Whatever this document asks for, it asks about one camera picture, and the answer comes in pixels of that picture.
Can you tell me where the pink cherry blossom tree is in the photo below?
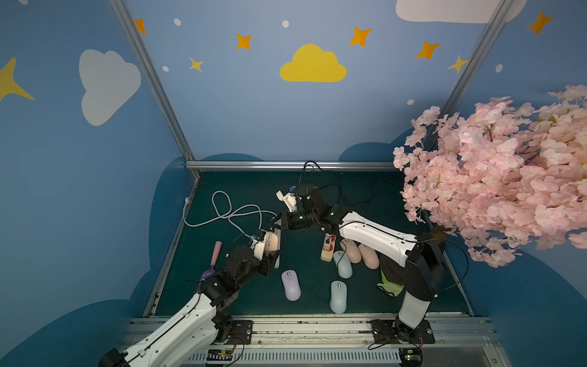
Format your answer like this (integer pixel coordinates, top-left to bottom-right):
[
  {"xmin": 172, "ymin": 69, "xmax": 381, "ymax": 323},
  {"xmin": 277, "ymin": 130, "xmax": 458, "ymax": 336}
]
[{"xmin": 394, "ymin": 85, "xmax": 586, "ymax": 268}]

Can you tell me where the black power strip cable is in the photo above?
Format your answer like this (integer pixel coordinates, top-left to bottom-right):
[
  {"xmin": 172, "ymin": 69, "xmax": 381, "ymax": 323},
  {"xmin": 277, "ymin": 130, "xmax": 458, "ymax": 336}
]
[{"xmin": 300, "ymin": 160, "xmax": 400, "ymax": 209}]

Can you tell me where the purple pink garden fork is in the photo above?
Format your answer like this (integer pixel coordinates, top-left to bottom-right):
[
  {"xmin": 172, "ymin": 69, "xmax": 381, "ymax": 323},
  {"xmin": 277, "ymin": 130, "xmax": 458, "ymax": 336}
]
[{"xmin": 200, "ymin": 241, "xmax": 223, "ymax": 283}]

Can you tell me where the aluminium frame rail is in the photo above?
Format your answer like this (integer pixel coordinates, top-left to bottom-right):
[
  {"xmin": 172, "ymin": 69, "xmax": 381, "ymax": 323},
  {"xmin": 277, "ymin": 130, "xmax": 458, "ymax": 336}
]
[{"xmin": 183, "ymin": 160, "xmax": 397, "ymax": 172}]

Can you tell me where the black green work glove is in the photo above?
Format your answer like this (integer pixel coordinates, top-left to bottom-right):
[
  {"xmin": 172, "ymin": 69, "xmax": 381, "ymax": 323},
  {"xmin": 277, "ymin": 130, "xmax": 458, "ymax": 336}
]
[{"xmin": 377, "ymin": 272, "xmax": 404, "ymax": 298}]

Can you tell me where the purple wireless mouse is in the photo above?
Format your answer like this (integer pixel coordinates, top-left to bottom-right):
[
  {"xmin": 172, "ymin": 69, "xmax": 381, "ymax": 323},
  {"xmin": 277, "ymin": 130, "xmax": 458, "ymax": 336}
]
[{"xmin": 281, "ymin": 270, "xmax": 302, "ymax": 302}]

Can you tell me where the white power strip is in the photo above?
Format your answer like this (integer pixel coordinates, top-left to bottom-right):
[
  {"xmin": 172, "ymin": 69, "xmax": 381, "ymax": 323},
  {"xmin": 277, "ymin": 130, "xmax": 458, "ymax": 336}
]
[{"xmin": 269, "ymin": 218, "xmax": 281, "ymax": 269}]

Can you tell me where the pink charger adapter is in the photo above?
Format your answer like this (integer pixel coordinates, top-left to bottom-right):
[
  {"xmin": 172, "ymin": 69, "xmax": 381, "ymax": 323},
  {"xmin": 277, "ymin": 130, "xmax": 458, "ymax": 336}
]
[{"xmin": 264, "ymin": 232, "xmax": 280, "ymax": 253}]

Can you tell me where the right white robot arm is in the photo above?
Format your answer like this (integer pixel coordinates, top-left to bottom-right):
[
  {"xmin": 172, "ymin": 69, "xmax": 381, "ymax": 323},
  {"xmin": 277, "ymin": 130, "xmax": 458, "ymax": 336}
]
[{"xmin": 276, "ymin": 184, "xmax": 446, "ymax": 330}]

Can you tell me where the light green wireless mouse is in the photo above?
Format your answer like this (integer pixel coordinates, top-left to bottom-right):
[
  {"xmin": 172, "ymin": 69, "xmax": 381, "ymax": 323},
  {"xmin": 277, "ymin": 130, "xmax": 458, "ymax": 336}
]
[{"xmin": 330, "ymin": 281, "xmax": 348, "ymax": 314}]

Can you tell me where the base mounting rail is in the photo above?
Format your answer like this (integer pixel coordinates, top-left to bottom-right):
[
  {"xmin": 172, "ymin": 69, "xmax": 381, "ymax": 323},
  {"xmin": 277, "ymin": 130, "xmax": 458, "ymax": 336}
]
[{"xmin": 123, "ymin": 313, "xmax": 498, "ymax": 367}]

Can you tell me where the pink mouse near strip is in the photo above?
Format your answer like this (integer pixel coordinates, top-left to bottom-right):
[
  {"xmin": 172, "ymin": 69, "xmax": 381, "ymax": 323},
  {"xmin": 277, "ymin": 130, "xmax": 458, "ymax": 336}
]
[{"xmin": 340, "ymin": 239, "xmax": 362, "ymax": 264}]

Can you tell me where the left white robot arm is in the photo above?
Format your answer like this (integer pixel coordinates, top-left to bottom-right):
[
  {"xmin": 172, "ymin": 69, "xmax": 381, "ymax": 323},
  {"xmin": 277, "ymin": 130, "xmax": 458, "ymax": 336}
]
[{"xmin": 99, "ymin": 243, "xmax": 280, "ymax": 366}]

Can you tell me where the cream red power strip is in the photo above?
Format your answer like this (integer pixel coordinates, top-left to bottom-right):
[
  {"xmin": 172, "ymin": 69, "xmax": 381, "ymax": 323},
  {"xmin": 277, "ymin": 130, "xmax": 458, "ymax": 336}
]
[{"xmin": 320, "ymin": 233, "xmax": 336, "ymax": 262}]

